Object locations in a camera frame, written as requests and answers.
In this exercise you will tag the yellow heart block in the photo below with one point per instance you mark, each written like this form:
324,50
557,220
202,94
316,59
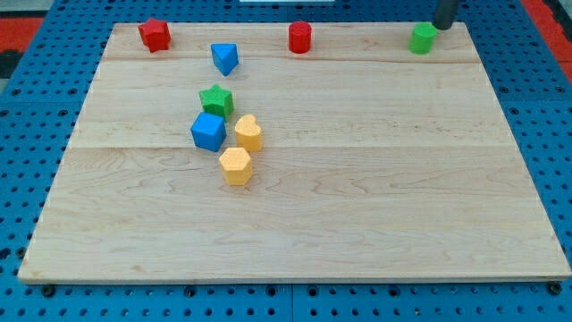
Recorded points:
248,133

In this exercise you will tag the yellow hexagon block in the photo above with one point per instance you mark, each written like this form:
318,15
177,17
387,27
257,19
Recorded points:
236,164

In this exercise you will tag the wooden board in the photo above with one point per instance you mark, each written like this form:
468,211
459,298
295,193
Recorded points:
377,166

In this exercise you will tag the blue cube block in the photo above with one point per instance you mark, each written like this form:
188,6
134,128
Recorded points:
208,131

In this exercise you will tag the green star block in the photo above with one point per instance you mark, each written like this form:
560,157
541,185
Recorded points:
217,101

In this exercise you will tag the blue triangle block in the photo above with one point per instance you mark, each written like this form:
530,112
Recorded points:
225,57

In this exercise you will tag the red cylinder block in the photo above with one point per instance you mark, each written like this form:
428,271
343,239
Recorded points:
300,37

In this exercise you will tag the red star block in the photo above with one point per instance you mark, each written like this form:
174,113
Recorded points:
155,35

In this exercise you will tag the green cylinder block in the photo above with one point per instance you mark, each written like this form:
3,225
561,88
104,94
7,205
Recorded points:
422,37

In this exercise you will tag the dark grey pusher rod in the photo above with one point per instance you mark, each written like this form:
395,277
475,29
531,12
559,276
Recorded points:
445,14

